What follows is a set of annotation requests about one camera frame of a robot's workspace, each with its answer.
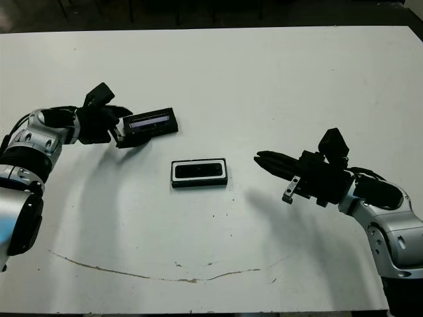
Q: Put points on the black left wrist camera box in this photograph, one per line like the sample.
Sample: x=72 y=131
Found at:
x=99 y=94

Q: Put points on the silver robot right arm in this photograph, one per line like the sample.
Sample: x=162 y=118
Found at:
x=396 y=231

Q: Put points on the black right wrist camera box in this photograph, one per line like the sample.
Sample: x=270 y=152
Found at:
x=333 y=145

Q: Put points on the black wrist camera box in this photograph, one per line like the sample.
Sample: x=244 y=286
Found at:
x=333 y=145
x=99 y=94

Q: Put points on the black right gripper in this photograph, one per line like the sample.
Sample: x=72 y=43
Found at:
x=324 y=181

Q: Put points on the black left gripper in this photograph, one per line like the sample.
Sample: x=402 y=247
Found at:
x=94 y=125

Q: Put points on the black box base white insert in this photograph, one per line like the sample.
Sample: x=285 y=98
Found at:
x=198 y=185

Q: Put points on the black camera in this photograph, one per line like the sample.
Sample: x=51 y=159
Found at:
x=198 y=170

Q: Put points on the black box lid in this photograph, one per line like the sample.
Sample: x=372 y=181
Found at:
x=155 y=123

